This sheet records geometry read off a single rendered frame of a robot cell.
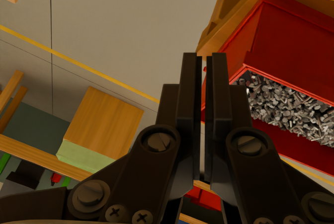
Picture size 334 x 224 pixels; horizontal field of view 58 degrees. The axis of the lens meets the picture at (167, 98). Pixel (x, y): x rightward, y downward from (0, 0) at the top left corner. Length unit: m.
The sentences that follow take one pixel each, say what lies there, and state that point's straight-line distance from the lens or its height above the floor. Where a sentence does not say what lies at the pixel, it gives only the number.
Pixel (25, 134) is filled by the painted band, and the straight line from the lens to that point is 5.42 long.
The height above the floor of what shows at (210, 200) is 0.39.
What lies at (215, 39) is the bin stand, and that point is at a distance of 0.52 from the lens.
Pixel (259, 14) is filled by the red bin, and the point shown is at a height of 0.84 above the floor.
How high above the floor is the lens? 1.10
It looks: 23 degrees down
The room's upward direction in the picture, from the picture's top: 159 degrees counter-clockwise
